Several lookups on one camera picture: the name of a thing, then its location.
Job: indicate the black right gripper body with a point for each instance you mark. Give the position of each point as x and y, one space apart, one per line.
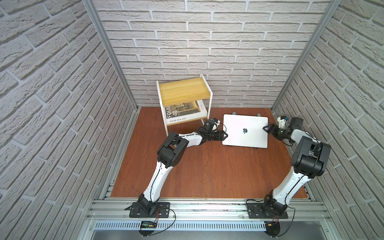
276 131

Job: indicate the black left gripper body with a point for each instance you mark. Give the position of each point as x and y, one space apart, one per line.
216 135

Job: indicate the silver laptop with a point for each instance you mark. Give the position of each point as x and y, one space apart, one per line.
246 131

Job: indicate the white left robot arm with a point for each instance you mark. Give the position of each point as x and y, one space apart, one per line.
169 155

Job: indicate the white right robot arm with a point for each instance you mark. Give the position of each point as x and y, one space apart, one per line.
309 160

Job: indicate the Folio magazine book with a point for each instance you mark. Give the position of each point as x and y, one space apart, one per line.
185 112

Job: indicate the white side table wooden top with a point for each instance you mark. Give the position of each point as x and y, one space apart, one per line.
185 101

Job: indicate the right controller board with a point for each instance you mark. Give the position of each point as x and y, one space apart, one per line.
272 229

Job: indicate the controller board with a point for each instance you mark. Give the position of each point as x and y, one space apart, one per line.
272 229
148 225

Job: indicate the left controller board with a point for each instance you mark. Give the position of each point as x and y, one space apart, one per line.
148 225

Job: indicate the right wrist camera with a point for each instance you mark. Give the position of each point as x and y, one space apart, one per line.
283 122

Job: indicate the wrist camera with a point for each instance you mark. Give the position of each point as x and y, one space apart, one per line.
213 122
283 122

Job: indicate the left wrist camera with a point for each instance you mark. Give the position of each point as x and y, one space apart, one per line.
213 122

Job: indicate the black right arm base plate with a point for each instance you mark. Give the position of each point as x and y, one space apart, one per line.
266 211

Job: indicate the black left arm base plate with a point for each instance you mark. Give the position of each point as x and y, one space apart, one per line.
160 210

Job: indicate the aluminium frame rail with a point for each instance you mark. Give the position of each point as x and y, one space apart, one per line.
207 210

